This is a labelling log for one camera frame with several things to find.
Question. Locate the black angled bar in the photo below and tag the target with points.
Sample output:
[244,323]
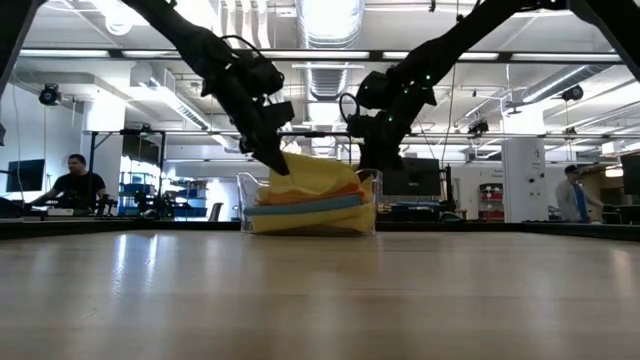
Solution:
[12,207]

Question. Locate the clear plastic bin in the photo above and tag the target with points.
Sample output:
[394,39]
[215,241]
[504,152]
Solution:
[245,200]

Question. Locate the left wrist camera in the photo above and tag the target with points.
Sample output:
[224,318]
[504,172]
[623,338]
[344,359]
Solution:
[257,75]

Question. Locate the shelving with blue bins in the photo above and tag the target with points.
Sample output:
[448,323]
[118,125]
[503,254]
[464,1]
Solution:
[190,200]

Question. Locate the silver ventilation duct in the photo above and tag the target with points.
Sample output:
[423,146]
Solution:
[327,30]

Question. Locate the blue microfiber towel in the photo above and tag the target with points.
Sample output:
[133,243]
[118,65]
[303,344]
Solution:
[300,207]

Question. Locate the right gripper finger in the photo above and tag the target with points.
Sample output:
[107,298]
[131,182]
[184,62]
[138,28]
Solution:
[380,157]

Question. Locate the black office chair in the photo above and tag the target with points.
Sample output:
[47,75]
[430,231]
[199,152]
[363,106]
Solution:
[216,212]

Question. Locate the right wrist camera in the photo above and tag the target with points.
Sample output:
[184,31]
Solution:
[374,90]

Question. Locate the shelf with red bins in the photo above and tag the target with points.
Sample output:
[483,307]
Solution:
[491,200]

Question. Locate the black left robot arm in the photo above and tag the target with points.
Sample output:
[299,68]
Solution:
[200,45]

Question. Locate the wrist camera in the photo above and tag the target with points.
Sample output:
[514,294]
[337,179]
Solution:
[374,90]
[257,75]

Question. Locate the black aluminium table frame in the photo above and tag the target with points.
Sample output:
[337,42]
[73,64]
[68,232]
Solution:
[500,227]

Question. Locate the dark computer monitor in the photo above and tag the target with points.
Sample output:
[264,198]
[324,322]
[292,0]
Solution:
[632,174]
[420,177]
[25,175]

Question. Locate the black ceiling spotlight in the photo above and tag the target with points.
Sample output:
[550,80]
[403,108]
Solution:
[50,95]
[572,93]
[477,127]

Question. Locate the person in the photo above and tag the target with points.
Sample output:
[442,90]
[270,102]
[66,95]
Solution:
[572,195]
[77,187]

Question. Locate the white pillar with sign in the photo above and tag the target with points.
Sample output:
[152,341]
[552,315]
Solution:
[522,170]

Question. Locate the yellow microfiber towel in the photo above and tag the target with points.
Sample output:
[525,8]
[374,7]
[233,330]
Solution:
[320,220]
[310,175]

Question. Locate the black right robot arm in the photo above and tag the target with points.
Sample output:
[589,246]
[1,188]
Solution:
[450,45]

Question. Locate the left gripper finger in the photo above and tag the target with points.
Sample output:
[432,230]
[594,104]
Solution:
[272,159]
[279,114]

